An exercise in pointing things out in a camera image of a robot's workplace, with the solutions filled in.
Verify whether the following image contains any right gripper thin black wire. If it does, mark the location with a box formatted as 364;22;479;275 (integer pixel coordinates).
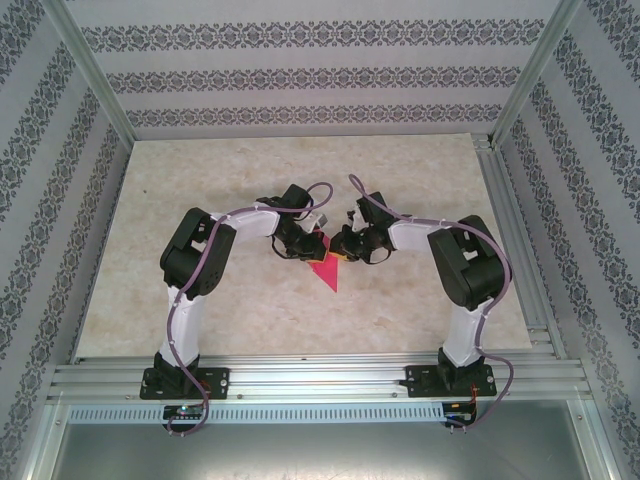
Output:
362;242;393;265

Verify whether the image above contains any left gripper thin black wire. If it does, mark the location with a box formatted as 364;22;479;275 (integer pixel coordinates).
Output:
270;237;301;262

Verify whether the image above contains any pink square paper sheet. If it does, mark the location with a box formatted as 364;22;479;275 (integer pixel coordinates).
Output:
308;235;342;295

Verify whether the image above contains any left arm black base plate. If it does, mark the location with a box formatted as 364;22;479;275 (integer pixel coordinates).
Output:
139;367;232;401

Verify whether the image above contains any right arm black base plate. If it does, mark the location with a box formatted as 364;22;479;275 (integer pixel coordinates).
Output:
404;364;499;399

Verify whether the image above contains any aluminium mounting rail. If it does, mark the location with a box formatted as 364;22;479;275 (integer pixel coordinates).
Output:
47;352;594;404

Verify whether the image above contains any aluminium frame post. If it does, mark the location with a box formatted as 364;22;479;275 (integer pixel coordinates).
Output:
43;0;137;144
491;0;584;147

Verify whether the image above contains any slotted grey cable duct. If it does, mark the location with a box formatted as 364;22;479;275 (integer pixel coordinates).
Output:
67;403;447;424

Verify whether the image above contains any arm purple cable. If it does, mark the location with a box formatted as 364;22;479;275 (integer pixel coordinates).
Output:
348;173;515;434
166;181;336;437

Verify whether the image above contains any aluminium side rail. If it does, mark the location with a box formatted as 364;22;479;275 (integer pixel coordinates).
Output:
472;133;570;361

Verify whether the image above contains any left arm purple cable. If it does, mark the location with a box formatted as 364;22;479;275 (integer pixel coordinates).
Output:
166;181;336;437

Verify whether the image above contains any gripper thin black wire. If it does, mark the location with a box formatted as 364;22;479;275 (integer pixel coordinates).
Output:
362;242;393;265
270;237;301;262

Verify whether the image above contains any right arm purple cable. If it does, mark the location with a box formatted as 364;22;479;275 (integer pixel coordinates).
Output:
348;173;515;434

